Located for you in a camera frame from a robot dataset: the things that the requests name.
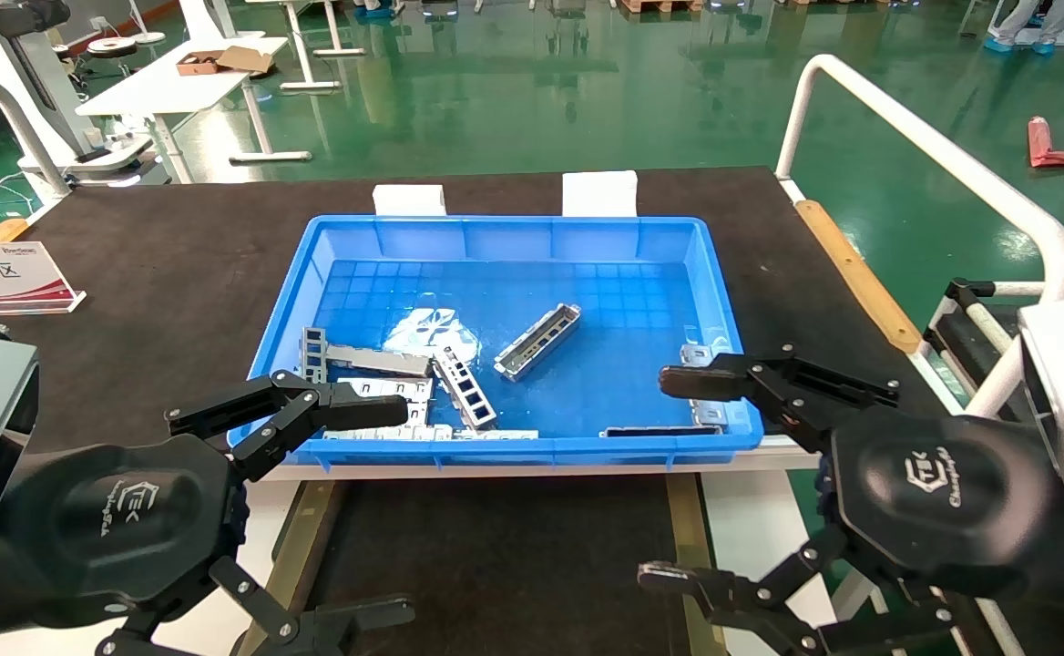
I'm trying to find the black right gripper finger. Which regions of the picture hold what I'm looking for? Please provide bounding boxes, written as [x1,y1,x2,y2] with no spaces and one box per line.
[660,343,900,453]
[638,545,957,656]

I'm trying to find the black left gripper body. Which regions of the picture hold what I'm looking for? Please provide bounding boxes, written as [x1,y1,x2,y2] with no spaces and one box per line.
[0,436,247,631]

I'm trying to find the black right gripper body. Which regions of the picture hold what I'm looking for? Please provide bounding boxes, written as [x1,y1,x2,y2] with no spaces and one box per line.
[824,407,1058,604]

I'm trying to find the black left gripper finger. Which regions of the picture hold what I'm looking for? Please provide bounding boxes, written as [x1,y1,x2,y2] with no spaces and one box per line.
[99,556,416,656]
[166,369,410,485]

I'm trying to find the long grey metal channel part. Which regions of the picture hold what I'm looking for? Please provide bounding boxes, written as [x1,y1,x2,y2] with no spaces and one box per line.
[494,303,583,383]

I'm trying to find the short perforated metal part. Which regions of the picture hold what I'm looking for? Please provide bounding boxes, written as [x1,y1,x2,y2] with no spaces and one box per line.
[431,349,499,430]

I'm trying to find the black container with bronze rim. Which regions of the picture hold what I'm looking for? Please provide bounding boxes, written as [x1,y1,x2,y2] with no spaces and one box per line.
[233,473,730,656]

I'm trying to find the flat slotted metal plate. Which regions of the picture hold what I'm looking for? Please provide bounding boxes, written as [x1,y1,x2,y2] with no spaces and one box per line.
[335,376,434,426]

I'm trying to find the dark thin metal strip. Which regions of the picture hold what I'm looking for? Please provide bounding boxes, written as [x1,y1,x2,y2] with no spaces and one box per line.
[598,424,723,439]

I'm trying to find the clear plastic bag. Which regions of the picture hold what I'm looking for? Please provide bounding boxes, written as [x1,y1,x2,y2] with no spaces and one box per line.
[384,307,480,366]

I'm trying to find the long wooden edge strip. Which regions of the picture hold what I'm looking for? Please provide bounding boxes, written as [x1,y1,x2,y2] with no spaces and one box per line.
[793,199,924,355]

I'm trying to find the long thin metal strip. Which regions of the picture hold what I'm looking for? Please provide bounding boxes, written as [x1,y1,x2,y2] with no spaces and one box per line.
[322,424,540,444]

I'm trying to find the blue plastic bin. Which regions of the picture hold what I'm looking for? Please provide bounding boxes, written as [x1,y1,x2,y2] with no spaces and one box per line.
[227,215,764,469]

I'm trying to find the black table mat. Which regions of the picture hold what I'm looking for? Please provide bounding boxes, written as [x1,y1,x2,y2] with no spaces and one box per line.
[0,166,952,464]

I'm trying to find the white paper label left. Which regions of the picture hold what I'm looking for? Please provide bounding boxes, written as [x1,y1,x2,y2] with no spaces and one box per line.
[373,184,448,218]

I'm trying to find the white paper label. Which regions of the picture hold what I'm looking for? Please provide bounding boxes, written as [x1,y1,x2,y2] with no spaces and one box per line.
[561,170,639,219]
[373,184,448,218]

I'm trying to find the white paper label right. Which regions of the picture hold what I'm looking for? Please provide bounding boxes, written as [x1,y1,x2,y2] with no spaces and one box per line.
[561,170,639,219]

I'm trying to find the red white acrylic sign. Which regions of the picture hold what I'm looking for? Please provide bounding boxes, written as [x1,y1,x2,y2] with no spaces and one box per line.
[0,241,87,318]

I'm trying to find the large white tube railing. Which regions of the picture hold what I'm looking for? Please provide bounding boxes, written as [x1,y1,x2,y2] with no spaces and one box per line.
[773,53,1064,420]

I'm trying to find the white table with cardboard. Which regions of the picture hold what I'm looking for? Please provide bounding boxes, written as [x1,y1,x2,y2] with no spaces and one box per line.
[75,35,312,185]

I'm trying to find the open cardboard box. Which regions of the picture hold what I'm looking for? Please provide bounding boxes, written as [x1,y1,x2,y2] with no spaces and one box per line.
[175,45,275,77]

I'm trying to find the round stool base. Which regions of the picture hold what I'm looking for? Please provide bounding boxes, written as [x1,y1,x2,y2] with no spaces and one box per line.
[86,0,168,59]

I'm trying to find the grey curved tube railing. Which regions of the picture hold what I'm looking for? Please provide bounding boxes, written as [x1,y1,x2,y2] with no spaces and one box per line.
[0,73,74,202]

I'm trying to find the person legs blue shoe covers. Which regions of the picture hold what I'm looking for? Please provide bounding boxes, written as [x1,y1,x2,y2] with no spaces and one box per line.
[984,0,1064,55]

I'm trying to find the white machine stand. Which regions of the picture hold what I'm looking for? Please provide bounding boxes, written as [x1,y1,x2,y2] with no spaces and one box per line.
[0,0,156,189]

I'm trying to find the small folded metal bracket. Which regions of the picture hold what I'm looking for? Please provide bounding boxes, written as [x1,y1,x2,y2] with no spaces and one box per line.
[680,343,739,426]

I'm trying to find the L-shaped perforated metal bracket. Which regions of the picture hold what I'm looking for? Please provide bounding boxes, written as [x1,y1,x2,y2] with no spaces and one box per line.
[300,326,434,384]

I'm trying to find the black cart frame with tubes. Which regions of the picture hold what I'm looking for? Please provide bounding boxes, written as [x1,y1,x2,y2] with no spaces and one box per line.
[922,277,1064,422]

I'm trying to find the white table frame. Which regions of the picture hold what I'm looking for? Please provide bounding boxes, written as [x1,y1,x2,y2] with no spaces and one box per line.
[245,0,380,93]

